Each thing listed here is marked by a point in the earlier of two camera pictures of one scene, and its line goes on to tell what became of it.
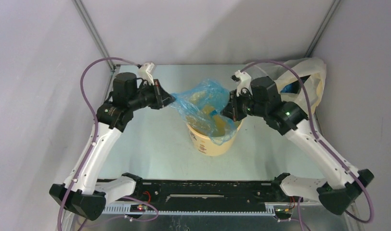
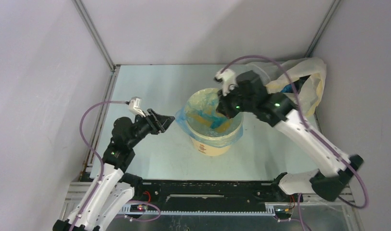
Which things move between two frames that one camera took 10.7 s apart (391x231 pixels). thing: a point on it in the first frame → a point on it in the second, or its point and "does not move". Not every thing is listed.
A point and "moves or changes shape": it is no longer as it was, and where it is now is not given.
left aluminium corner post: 97,38 does not move
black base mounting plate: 207,191 does not move
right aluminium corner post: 315,39 does not move
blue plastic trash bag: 202,105 moves or changes shape
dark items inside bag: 293,87 does not move
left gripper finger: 161,97 → 162,122
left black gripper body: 143,98 → 144,126
